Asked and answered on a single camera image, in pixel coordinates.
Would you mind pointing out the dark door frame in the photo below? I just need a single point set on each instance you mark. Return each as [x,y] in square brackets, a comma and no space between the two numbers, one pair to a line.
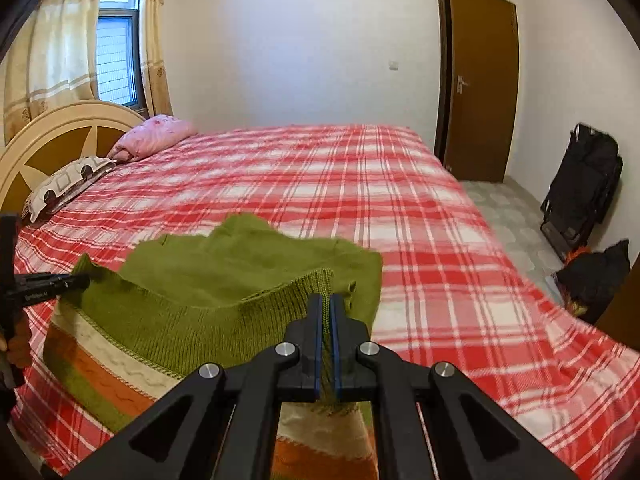
[441,70]

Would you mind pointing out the cream wooden headboard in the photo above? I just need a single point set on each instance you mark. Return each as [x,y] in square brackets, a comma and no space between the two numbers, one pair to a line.
[50,130]

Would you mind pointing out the red plaid bedsheet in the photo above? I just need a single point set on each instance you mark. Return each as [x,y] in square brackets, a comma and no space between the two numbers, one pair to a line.
[350,185]

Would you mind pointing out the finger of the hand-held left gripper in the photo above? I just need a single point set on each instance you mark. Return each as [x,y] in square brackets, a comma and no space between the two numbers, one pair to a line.
[55,286]

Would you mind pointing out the person's left hand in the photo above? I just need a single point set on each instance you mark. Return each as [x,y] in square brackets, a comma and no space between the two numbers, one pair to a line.
[21,345]

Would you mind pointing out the brown white patterned pillow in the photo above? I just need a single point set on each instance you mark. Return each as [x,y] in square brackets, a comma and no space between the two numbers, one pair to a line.
[65,185]

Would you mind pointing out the window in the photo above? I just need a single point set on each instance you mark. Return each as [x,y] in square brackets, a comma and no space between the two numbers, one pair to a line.
[115,60]

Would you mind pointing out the black folding chair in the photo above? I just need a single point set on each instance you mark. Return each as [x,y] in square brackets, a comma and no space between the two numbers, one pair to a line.
[585,175]

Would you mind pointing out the brown wooden door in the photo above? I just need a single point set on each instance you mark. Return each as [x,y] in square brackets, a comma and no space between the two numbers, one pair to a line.
[480,85]

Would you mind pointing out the brown wooden desk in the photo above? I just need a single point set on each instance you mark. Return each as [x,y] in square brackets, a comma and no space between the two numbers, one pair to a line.
[625,310]

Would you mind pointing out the orange cloth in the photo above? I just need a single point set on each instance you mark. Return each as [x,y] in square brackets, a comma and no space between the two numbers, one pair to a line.
[579,252]

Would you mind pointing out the black bag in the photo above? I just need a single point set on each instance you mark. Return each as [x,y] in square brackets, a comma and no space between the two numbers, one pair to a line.
[595,275]

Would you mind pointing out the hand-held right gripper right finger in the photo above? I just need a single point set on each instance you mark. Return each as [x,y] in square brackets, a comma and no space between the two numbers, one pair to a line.
[336,350]

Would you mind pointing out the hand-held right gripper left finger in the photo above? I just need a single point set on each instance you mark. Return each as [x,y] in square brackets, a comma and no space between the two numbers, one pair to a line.
[315,350]

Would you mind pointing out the pink pillow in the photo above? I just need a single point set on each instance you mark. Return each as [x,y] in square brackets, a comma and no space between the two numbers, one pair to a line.
[150,135]

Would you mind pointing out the green striped knit sweater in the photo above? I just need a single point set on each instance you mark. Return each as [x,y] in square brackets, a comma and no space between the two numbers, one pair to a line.
[200,285]

